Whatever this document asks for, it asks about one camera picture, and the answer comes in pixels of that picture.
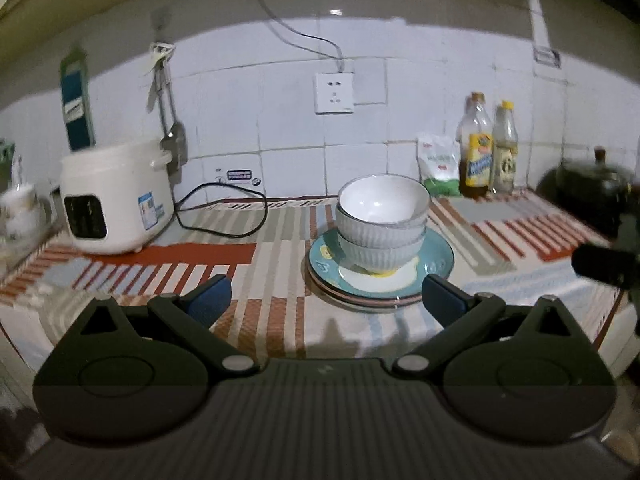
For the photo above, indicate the blue fried egg plate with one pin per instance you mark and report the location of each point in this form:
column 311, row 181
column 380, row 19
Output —
column 327, row 259

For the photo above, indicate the wall label sticker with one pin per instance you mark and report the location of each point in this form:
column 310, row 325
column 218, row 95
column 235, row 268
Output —
column 242, row 176

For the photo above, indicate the stacked white cups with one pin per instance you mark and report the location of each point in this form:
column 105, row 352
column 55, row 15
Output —
column 25, row 214

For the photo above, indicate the white wall socket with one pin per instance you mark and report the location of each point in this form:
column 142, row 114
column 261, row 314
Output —
column 334, row 93

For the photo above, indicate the black wok with lid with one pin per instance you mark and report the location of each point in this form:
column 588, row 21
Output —
column 594, row 191

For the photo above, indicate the white hanging peeler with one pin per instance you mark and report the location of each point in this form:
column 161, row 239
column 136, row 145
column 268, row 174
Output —
column 160, row 53

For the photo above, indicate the blue hanging grater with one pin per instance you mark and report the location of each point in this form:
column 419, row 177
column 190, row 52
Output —
column 75, row 100

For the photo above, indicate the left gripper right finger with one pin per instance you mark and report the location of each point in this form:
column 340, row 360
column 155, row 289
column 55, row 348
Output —
column 466, row 321

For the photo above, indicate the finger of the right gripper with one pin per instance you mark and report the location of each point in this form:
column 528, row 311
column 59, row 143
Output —
column 615, row 267

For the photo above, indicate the cooking wine bottle yellow label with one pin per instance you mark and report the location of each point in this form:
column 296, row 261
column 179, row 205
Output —
column 476, row 140

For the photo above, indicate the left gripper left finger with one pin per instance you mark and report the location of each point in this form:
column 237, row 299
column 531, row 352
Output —
column 187, row 321

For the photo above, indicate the vinegar bottle yellow cap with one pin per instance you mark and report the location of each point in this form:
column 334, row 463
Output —
column 505, row 151

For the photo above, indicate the white sunshine plate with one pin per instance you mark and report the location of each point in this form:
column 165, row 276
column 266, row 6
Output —
column 362, row 308

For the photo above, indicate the blue wall sticker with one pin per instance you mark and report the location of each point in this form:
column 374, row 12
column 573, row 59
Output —
column 547, row 57

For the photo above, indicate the hanging metal spatula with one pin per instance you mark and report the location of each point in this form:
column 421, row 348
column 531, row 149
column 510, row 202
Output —
column 174, row 133

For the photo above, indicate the white rice cooker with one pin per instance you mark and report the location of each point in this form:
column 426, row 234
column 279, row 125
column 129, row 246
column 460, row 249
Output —
column 116, row 199

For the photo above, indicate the white ribbed bowl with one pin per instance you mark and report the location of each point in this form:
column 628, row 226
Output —
column 385, row 199
column 371, row 235
column 379, row 260

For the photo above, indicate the white green salt bag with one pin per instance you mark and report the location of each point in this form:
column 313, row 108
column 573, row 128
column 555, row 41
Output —
column 439, row 159

